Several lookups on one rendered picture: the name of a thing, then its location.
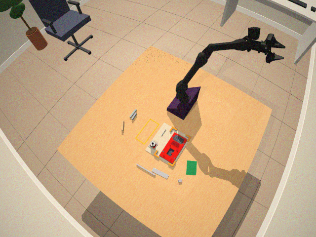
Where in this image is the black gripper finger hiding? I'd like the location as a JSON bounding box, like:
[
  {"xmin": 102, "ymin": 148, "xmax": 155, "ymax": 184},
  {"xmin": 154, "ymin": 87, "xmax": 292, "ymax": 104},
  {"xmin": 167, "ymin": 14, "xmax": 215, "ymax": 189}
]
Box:
[
  {"xmin": 271, "ymin": 37, "xmax": 285, "ymax": 48},
  {"xmin": 270, "ymin": 53, "xmax": 284, "ymax": 62}
]

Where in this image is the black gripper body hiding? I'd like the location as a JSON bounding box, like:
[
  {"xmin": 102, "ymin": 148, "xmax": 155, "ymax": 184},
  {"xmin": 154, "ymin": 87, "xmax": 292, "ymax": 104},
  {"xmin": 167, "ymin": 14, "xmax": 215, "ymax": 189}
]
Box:
[{"xmin": 256, "ymin": 34, "xmax": 274, "ymax": 64}]

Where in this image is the green flat rectangle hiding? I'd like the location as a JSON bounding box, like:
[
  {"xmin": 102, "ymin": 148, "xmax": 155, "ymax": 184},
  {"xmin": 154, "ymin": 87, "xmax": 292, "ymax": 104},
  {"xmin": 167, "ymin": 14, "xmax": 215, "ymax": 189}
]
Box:
[{"xmin": 186, "ymin": 160, "xmax": 197, "ymax": 175}]

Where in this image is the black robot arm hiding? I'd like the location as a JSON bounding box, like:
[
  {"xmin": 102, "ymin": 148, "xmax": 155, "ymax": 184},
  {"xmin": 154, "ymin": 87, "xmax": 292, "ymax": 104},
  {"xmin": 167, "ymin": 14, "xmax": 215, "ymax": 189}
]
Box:
[{"xmin": 176, "ymin": 27, "xmax": 260, "ymax": 104}]

